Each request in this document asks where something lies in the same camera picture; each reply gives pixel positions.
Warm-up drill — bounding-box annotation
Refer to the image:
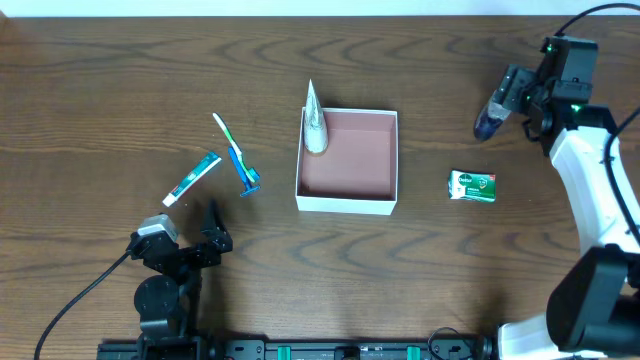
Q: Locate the green white toothpaste tube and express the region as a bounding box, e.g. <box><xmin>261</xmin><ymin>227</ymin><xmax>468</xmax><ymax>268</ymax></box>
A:
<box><xmin>162</xmin><ymin>152</ymin><xmax>222</xmax><ymax>207</ymax></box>

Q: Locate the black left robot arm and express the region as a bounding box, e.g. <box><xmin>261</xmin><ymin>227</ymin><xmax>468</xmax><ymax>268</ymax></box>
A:
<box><xmin>127</xmin><ymin>201</ymin><xmax>233</xmax><ymax>339</ymax></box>

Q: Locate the blue disposable razor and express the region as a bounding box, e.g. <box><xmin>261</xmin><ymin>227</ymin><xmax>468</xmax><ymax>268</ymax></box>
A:
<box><xmin>228</xmin><ymin>147</ymin><xmax>260</xmax><ymax>197</ymax></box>

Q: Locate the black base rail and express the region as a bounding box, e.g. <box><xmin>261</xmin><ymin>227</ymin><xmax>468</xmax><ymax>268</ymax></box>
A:
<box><xmin>96</xmin><ymin>331</ymin><xmax>498</xmax><ymax>360</ymax></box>

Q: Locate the white box with pink interior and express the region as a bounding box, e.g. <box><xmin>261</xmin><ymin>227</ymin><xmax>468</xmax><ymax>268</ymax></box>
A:
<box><xmin>294</xmin><ymin>108</ymin><xmax>399</xmax><ymax>216</ymax></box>

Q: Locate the clear bottle with blue liquid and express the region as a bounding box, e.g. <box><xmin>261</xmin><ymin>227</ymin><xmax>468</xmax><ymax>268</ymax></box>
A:
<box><xmin>473</xmin><ymin>90</ymin><xmax>511</xmax><ymax>142</ymax></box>

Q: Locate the green soap bar package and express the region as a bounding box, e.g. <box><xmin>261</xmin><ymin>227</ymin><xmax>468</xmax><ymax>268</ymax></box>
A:
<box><xmin>448</xmin><ymin>170</ymin><xmax>496</xmax><ymax>203</ymax></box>

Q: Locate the white patterned cream tube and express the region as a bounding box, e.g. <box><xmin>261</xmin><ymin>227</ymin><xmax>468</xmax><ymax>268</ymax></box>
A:
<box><xmin>303</xmin><ymin>80</ymin><xmax>328</xmax><ymax>155</ymax></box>

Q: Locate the green white toothbrush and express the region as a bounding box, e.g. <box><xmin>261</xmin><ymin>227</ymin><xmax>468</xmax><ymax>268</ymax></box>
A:
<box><xmin>212</xmin><ymin>113</ymin><xmax>260</xmax><ymax>183</ymax></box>

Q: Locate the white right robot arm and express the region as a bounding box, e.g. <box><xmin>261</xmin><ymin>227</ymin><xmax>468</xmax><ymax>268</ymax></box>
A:
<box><xmin>475</xmin><ymin>35</ymin><xmax>639</xmax><ymax>359</ymax></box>

